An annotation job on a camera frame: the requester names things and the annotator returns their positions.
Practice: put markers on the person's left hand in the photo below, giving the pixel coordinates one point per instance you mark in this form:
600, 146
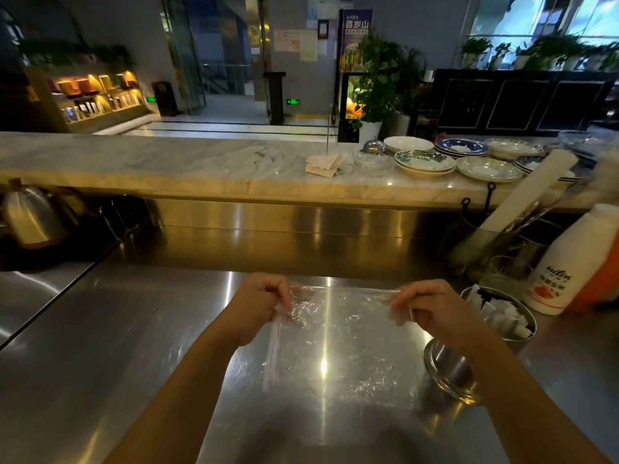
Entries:
258, 304

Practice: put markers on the person's right hand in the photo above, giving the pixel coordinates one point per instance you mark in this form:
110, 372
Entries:
435, 309

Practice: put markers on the steel cylinder straw holder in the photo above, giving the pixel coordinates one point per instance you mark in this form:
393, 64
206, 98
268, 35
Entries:
450, 372

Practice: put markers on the bundle of paper straws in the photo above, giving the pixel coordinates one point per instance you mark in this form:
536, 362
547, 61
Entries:
503, 318

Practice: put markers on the clear plastic bag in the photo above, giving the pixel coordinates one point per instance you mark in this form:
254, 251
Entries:
338, 343

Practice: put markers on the person's left forearm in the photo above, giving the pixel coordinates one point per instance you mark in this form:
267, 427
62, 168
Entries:
184, 405

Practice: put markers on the person's right forearm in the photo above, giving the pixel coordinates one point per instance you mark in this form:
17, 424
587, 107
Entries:
522, 410

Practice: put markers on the steel utensil holder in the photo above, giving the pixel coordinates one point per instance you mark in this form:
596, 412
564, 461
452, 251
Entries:
474, 258

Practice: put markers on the clear drinking glass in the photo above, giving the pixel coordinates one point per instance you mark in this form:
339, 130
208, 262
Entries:
505, 275

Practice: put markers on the small metal cup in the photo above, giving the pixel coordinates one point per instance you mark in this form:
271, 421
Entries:
534, 251

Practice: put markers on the white squeeze bottle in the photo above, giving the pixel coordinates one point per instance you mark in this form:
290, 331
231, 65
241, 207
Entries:
566, 265

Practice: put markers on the leaf patterned plate stack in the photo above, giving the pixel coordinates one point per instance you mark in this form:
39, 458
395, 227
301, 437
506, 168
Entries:
424, 160

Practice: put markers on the pale green plate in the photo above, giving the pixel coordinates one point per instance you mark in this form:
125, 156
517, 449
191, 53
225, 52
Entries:
488, 168

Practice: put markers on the stack of paper napkins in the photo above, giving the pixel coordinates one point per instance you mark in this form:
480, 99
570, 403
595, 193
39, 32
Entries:
324, 164

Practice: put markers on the white paper roll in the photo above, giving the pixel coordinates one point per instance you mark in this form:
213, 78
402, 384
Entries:
532, 188

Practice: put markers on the clear glass dish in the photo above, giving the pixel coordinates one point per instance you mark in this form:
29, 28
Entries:
372, 162

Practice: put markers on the blue patterned plate stack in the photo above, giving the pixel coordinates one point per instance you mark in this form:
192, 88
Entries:
462, 146

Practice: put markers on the plain white plate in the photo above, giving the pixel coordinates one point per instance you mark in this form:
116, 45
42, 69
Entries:
408, 143

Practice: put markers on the orange squeeze bottle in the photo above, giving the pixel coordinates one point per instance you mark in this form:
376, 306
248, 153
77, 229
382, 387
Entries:
602, 285

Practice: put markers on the blue rimmed plate stack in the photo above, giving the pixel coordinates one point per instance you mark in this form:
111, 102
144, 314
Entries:
527, 164

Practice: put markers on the silver call bell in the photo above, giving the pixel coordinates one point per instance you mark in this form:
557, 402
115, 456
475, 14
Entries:
374, 147

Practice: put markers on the pale patterned plate stack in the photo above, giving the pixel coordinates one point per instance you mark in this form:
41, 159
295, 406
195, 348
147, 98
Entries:
512, 147

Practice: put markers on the thin metal receipt spike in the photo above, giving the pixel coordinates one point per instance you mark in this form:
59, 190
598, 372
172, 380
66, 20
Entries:
328, 137

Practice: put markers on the black panelled cabinet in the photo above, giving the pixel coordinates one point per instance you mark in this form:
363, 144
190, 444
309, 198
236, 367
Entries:
522, 103

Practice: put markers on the large clear glass bowl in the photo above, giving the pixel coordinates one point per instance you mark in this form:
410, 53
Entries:
580, 138

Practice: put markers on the black trash bin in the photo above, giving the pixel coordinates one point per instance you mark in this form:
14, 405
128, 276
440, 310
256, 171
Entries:
165, 98

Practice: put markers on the large green potted plant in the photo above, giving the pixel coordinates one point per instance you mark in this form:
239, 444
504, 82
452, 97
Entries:
382, 82

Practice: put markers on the steel kettle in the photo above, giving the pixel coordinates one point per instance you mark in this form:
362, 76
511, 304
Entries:
34, 217

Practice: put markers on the lit display shelf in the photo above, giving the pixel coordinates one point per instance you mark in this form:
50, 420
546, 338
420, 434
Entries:
96, 98

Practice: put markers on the yellow paper notice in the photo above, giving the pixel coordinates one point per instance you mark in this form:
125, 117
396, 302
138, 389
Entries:
308, 45

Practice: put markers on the orange print paper notice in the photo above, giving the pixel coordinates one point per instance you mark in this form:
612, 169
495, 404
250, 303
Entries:
287, 40

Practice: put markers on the row of small potted plants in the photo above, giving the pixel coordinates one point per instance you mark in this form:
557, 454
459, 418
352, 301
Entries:
546, 50

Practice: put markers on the lit advertising display stand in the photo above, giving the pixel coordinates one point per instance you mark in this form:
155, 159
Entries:
355, 28

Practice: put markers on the black gate post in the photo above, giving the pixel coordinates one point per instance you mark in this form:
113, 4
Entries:
275, 96

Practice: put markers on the small black wall frame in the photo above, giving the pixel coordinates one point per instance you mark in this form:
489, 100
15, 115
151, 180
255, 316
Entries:
323, 28

